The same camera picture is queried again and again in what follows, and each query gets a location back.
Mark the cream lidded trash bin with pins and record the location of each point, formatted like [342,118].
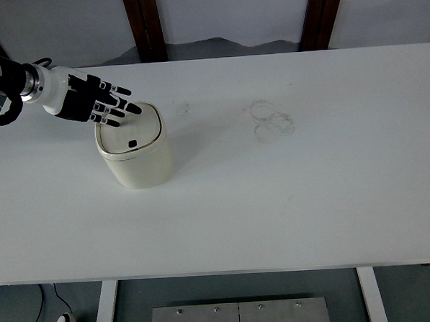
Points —
[143,168]

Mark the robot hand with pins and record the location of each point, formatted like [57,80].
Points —
[76,103]

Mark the white table leg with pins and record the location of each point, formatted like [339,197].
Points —
[105,311]
[371,297]

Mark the grey metal plate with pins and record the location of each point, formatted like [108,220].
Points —
[209,321]

